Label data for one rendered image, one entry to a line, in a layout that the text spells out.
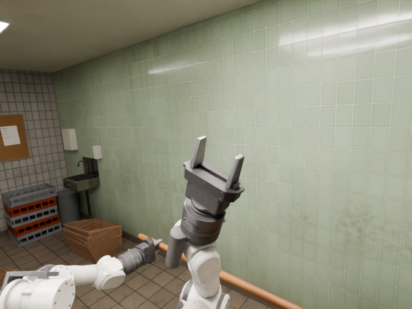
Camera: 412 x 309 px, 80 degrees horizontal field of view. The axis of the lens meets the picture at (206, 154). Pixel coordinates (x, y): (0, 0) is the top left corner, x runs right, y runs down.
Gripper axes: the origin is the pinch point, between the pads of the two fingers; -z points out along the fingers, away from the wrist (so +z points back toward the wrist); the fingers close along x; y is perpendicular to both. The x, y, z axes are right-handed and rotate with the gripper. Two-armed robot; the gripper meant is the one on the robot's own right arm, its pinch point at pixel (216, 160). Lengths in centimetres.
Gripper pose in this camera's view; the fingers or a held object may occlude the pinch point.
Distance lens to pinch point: 45.3
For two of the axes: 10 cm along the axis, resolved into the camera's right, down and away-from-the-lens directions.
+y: 5.9, -3.0, 7.5
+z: -1.9, 8.6, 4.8
